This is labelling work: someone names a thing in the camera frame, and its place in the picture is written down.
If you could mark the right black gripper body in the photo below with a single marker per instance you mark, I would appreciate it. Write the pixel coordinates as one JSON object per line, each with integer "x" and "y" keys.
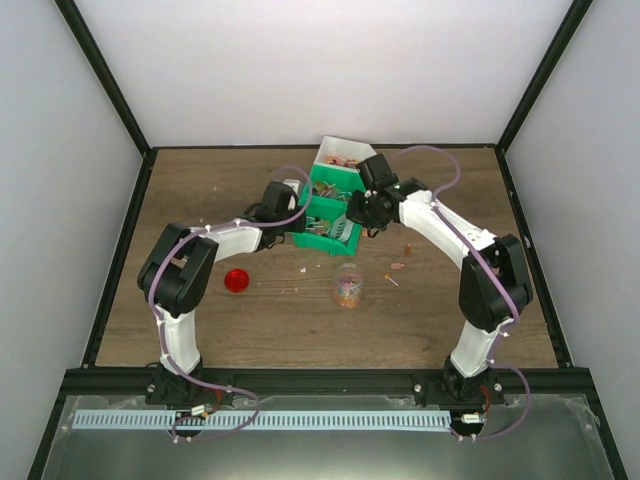
{"x": 367, "y": 214}

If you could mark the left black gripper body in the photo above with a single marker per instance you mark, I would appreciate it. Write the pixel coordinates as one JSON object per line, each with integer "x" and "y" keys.
{"x": 297, "y": 226}

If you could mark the green candy bin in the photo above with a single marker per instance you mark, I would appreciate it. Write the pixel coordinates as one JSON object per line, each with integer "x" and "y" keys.
{"x": 328, "y": 181}
{"x": 327, "y": 229}

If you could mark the red round lid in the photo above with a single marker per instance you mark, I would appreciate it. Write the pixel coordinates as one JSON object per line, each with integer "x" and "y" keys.
{"x": 237, "y": 280}

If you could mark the white candy bin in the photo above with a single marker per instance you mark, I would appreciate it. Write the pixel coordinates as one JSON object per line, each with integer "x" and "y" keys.
{"x": 342, "y": 154}

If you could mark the clear plastic cup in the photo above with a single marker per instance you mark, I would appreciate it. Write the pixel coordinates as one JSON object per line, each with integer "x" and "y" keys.
{"x": 348, "y": 286}

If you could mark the light blue slotted scoop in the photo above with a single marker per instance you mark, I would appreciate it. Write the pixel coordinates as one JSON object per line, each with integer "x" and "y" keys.
{"x": 341, "y": 229}

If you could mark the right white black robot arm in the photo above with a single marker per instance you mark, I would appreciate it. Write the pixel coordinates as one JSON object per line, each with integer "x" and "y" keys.
{"x": 495, "y": 285}

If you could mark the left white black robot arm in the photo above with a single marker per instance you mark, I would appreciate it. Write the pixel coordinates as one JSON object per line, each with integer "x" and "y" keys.
{"x": 175, "y": 276}

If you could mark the yellow lollipop on table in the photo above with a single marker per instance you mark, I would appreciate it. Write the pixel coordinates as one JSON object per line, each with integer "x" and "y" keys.
{"x": 389, "y": 278}

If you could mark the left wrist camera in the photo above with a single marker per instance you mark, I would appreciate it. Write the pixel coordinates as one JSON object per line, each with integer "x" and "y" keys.
{"x": 295, "y": 186}

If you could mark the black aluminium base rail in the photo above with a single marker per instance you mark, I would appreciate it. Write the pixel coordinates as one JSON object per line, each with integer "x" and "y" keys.
{"x": 425, "y": 386}

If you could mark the light blue slotted cable duct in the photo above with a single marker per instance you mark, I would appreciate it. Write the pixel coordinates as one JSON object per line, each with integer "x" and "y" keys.
{"x": 436, "y": 421}

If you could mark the black frame post right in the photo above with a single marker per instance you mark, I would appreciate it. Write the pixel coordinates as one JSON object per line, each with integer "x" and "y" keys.
{"x": 565, "y": 32}

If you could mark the black frame post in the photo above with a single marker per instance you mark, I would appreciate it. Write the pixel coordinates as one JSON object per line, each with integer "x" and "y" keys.
{"x": 91, "y": 50}
{"x": 565, "y": 32}

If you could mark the black frame post left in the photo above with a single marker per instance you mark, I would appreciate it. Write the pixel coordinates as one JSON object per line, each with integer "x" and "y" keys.
{"x": 91, "y": 50}

